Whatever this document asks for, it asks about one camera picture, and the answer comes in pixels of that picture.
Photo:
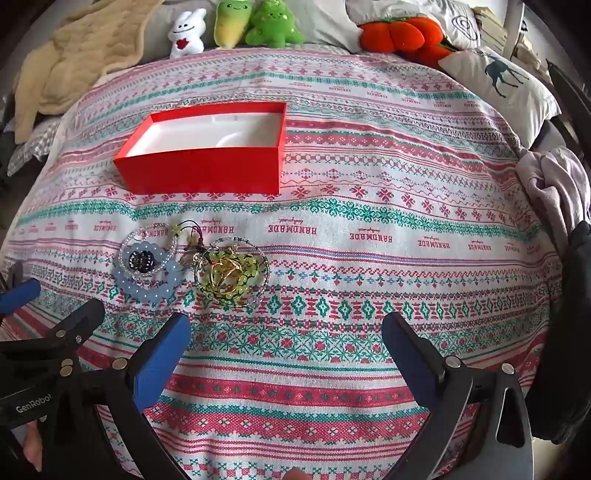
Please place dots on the printed patterned blanket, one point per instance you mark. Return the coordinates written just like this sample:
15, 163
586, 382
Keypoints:
369, 230

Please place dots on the grey checked sheet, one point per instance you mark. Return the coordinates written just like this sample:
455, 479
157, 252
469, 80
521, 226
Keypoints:
32, 143

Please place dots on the stack of books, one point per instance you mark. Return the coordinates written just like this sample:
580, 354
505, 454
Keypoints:
494, 32

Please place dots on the yellow green plush toy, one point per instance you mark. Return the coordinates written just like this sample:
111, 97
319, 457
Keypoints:
231, 23

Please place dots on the person's left hand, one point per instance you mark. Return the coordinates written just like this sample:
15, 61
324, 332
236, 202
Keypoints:
32, 447

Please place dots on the white spiral print pillow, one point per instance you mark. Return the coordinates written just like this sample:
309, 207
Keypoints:
461, 23

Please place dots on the lavender cloth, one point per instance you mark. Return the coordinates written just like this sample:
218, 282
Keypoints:
554, 184

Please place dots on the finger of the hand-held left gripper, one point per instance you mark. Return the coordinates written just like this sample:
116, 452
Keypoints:
76, 323
18, 297

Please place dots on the dark cloth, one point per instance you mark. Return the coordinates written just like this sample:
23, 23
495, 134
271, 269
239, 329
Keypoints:
568, 346

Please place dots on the white deer print pillow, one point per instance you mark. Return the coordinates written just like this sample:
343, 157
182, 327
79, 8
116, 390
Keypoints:
498, 87

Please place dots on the black stand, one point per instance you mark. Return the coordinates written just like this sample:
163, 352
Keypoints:
568, 97

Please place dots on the black lotus charm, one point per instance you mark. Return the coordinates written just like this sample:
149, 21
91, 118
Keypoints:
141, 261

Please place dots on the orange pumpkin plush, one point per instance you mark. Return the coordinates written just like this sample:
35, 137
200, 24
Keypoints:
388, 34
434, 44

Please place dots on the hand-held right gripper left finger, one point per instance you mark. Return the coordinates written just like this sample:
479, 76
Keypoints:
159, 364

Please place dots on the white plush toy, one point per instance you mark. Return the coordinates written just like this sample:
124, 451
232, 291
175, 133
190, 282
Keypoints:
187, 32

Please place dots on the red cardboard box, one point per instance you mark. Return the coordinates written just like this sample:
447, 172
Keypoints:
198, 175

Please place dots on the beige quilted blanket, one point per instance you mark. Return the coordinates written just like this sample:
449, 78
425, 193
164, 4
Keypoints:
78, 55

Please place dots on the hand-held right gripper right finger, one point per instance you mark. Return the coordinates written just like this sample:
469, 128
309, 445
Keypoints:
413, 364

